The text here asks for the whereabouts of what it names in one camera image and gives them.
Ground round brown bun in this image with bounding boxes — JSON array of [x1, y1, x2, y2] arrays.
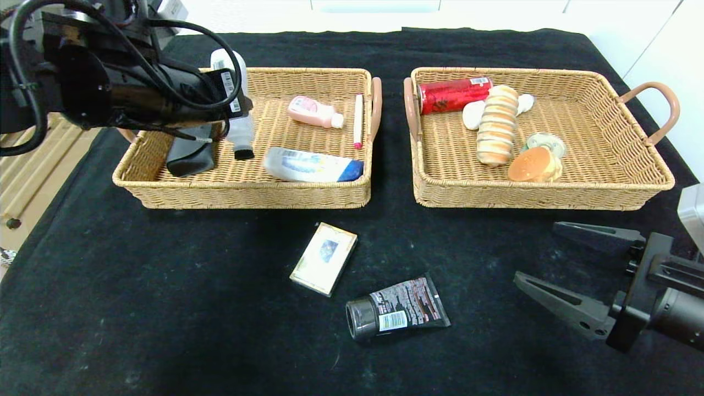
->
[[507, 146, 564, 184]]

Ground black table cloth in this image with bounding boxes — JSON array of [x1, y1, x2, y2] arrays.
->
[[0, 27, 704, 396]]

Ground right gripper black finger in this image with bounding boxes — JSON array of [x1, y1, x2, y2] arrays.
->
[[513, 270, 617, 340], [552, 221, 647, 256]]

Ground wicker basket holding food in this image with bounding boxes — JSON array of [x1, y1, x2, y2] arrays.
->
[[403, 67, 681, 212]]

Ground left arm thick black cable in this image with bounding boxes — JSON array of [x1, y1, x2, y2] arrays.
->
[[0, 0, 244, 158]]

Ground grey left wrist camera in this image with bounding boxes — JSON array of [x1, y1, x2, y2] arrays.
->
[[156, 0, 189, 23]]

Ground red soda can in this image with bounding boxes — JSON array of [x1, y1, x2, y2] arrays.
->
[[416, 76, 494, 116]]

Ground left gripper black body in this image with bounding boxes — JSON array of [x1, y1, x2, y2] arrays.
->
[[175, 68, 244, 124]]

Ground left arm thin tagged cable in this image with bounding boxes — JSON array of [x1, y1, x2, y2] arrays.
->
[[110, 118, 231, 145]]

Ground black cosmetic tube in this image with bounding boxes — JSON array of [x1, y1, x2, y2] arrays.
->
[[345, 273, 452, 341]]

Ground wicker basket holding toiletries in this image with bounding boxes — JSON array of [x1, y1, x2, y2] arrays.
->
[[112, 67, 383, 211]]

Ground small tin can green label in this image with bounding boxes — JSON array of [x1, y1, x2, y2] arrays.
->
[[521, 131, 568, 161]]

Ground white bottle blue cap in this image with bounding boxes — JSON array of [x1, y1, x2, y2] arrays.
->
[[262, 146, 365, 184]]

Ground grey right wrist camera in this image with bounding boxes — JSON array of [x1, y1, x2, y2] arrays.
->
[[677, 184, 704, 254]]

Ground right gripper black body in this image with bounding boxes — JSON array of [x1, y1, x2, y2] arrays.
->
[[606, 232, 704, 353]]

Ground light wooden slatted rack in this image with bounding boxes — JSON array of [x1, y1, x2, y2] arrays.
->
[[0, 113, 103, 234]]

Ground black glasses case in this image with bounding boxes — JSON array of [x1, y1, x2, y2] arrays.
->
[[166, 123, 217, 178]]

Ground small pink bottle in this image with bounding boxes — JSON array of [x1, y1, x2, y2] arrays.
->
[[287, 95, 345, 130]]

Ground white pen pink tip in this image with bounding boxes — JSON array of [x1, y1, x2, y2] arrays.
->
[[353, 93, 365, 151]]

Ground white brush-tip bottle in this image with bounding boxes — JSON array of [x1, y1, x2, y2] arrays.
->
[[210, 48, 256, 162]]

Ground white bottle green label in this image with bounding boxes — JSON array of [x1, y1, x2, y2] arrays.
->
[[461, 93, 535, 132]]

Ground ridged long bread loaf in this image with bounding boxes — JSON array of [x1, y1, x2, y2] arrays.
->
[[476, 84, 520, 167]]

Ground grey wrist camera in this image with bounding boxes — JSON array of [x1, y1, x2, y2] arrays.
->
[[156, 0, 189, 23], [677, 184, 704, 254]]

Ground white gold-edged card box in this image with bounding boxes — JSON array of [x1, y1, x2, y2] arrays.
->
[[289, 222, 359, 299]]

